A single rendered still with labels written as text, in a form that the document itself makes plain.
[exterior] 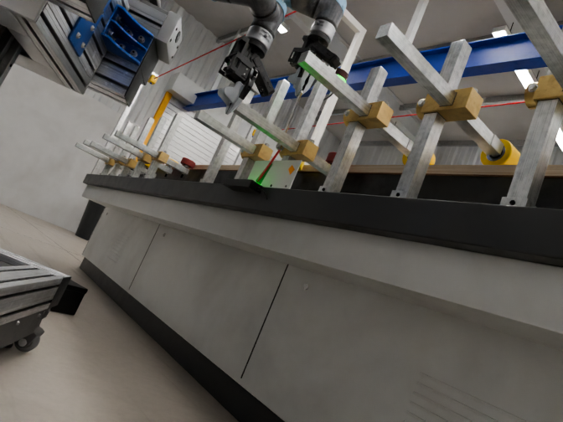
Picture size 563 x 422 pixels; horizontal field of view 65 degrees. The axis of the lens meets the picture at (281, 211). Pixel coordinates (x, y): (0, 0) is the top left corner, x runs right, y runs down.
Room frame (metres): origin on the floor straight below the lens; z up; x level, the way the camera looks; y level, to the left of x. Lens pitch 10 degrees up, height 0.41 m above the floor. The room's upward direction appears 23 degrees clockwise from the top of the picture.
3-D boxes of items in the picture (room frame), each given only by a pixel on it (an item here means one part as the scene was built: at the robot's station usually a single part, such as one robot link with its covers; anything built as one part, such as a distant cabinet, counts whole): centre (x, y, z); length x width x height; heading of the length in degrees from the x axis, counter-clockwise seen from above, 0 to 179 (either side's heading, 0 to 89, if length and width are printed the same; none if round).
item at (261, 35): (1.16, 0.25, 1.04); 0.08 x 0.08 x 0.05
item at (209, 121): (1.50, 0.19, 0.84); 0.43 x 0.03 x 0.04; 124
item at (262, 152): (1.54, 0.17, 0.84); 0.13 x 0.06 x 0.05; 34
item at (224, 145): (1.78, 0.33, 0.93); 0.05 x 0.04 x 0.45; 34
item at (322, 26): (1.29, 0.11, 1.23); 0.08 x 0.08 x 0.05
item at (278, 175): (1.36, 0.08, 0.75); 0.26 x 0.01 x 0.10; 34
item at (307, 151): (1.34, 0.02, 0.85); 0.13 x 0.06 x 0.05; 34
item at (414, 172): (0.94, -0.24, 0.88); 0.03 x 0.03 x 0.48; 34
